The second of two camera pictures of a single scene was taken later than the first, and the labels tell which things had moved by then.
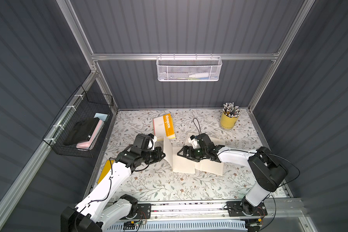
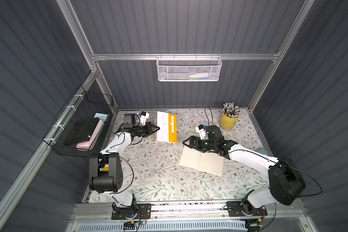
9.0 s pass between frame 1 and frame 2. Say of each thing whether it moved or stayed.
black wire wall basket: stayed
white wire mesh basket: stayed
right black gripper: moved
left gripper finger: moved
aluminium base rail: stayed
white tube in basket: stayed
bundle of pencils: stayed
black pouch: stayed
